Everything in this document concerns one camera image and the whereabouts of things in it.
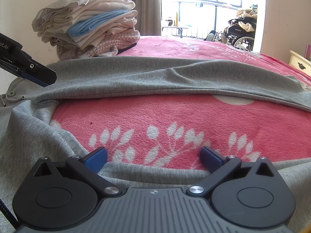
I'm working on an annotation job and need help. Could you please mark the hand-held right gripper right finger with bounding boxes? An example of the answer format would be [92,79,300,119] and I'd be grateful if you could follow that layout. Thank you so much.
[186,146,278,197]

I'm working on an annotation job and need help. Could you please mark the stack of folded clothes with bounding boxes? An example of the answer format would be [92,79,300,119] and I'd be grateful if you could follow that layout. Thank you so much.
[32,0,141,61]

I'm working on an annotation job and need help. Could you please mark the black wheelchair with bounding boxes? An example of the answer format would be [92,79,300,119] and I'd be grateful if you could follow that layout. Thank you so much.
[220,17,257,51]

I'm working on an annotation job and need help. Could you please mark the black folded cloth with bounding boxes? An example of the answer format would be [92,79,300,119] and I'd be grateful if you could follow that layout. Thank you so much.
[119,41,138,53]

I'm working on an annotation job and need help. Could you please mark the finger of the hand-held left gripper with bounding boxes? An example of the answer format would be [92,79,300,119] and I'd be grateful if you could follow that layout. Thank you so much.
[14,50,58,86]
[0,59,49,87]

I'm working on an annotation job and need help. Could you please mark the metal balcony rail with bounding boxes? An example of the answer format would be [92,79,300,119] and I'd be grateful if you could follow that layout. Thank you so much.
[169,0,243,10]

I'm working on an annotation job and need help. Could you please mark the grey hoodie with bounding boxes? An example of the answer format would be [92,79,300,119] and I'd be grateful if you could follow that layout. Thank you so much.
[0,56,311,233]

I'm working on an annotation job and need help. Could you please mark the brown curtain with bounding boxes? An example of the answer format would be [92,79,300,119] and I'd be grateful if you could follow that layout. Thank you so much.
[126,0,163,37]

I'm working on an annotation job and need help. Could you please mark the clothes heap on wheelchair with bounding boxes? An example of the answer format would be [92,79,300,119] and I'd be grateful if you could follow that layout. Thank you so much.
[237,3,258,32]

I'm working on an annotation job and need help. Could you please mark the cream nightstand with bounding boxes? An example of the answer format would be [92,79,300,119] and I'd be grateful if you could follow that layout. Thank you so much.
[289,50,311,77]

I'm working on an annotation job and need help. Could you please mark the pink floral blanket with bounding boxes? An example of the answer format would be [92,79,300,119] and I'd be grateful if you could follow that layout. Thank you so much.
[50,35,311,171]

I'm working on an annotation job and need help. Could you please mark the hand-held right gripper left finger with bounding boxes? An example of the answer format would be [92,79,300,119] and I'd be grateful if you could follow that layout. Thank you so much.
[33,146,122,197]

